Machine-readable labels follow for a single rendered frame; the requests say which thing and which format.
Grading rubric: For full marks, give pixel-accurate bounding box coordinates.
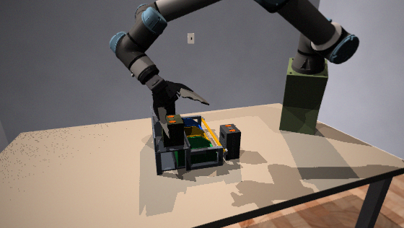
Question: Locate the yellow bin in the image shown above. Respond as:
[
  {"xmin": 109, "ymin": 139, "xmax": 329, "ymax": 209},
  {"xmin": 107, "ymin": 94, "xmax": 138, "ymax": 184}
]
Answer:
[{"xmin": 184, "ymin": 126, "xmax": 209, "ymax": 141}]

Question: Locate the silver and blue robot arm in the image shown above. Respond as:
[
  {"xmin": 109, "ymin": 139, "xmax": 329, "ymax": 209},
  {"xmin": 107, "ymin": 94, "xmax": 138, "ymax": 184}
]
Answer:
[{"xmin": 110, "ymin": 0, "xmax": 359, "ymax": 95}]

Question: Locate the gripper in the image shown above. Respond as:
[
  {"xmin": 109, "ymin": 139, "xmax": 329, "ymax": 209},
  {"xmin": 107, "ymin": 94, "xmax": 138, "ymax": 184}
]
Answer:
[{"xmin": 139, "ymin": 66, "xmax": 209, "ymax": 139}]

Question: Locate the green open bin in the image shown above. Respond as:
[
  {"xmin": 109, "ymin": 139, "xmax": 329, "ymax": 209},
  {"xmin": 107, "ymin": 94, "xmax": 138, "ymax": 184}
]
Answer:
[{"xmin": 175, "ymin": 136, "xmax": 217, "ymax": 167}]

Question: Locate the grey bin rack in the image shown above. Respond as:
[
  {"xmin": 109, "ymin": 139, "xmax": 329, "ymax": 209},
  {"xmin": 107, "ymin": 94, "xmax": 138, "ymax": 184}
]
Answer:
[{"xmin": 151, "ymin": 108, "xmax": 228, "ymax": 175}]

